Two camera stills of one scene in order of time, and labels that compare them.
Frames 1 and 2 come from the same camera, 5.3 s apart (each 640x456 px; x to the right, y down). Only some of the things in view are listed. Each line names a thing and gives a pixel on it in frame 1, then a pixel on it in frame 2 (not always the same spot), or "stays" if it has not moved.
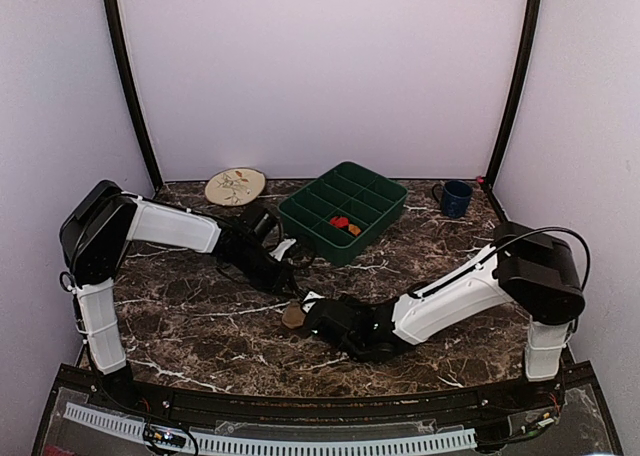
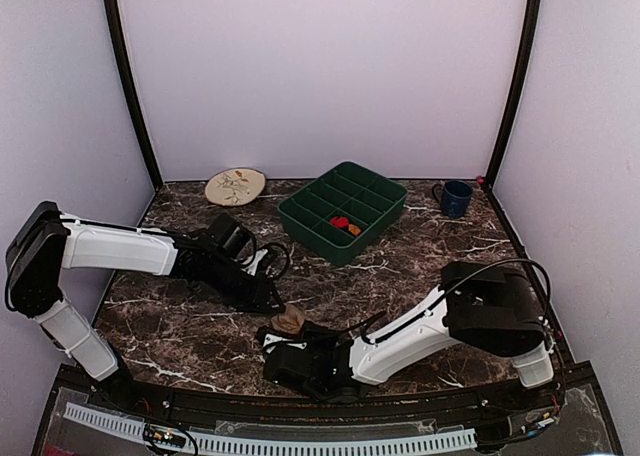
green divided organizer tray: (368, 199) stays
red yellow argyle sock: (344, 222) stays
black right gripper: (317, 319) -> (304, 339)
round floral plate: (235, 187) stays
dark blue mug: (455, 198) stays
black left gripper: (283, 275) -> (256, 300)
